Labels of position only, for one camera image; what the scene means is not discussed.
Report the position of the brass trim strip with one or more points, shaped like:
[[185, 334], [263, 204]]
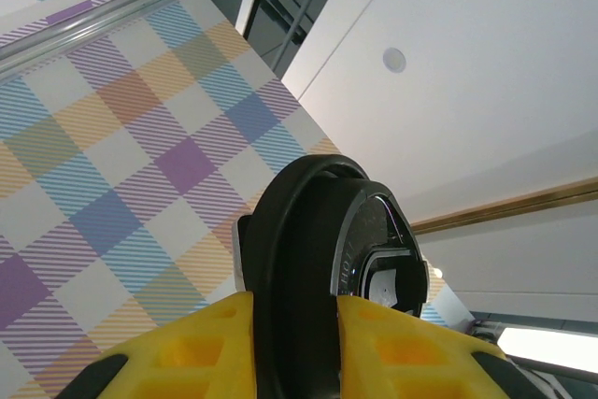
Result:
[[514, 205]]

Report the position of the aluminium frame bar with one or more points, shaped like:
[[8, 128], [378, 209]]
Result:
[[93, 20]]

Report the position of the black plastic coffee lid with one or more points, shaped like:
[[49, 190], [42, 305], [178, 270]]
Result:
[[299, 240]]

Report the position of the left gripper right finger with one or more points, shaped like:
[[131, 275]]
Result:
[[420, 371]]

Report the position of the round ceiling spotlight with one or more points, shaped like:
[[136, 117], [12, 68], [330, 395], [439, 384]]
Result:
[[394, 60]]

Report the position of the grey ceiling pipe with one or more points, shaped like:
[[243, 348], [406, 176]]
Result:
[[299, 16]]

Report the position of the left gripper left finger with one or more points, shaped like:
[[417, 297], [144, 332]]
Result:
[[187, 361]]

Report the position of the bright ceiling light panel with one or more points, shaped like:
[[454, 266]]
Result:
[[551, 347]]

